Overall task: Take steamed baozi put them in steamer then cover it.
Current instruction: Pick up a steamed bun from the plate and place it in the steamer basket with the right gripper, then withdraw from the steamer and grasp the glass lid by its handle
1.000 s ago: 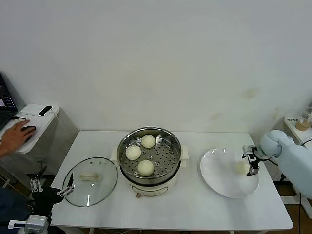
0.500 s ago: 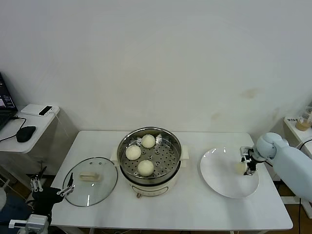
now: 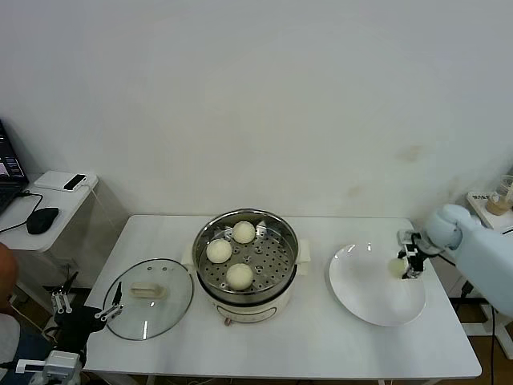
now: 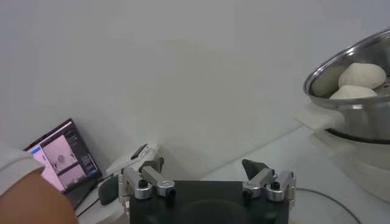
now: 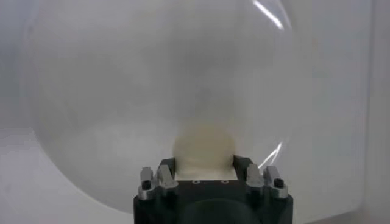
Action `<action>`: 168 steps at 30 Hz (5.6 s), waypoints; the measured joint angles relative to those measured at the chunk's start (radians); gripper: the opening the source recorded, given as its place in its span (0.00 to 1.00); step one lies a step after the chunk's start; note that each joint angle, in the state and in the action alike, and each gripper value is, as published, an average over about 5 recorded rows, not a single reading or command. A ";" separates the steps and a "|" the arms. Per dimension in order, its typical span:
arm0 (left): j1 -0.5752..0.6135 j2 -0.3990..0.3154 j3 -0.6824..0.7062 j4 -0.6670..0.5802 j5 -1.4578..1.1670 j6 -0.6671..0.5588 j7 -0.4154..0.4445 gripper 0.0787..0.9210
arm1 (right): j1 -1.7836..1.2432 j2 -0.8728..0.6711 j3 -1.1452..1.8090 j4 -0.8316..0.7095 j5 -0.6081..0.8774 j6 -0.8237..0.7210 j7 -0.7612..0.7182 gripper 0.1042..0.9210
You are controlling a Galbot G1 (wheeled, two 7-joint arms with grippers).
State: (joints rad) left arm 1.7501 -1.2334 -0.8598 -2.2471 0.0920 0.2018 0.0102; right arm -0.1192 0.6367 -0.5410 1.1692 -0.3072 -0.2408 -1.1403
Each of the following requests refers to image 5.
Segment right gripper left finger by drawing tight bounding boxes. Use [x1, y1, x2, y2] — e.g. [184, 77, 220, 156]
[138, 157, 179, 201]

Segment white steamed baozi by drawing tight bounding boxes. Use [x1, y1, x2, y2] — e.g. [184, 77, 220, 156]
[172, 121, 239, 181]

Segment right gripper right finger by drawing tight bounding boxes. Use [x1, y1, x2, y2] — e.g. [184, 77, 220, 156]
[233, 154, 289, 200]

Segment white round plate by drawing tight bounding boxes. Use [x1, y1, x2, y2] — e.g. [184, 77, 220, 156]
[27, 0, 296, 215]

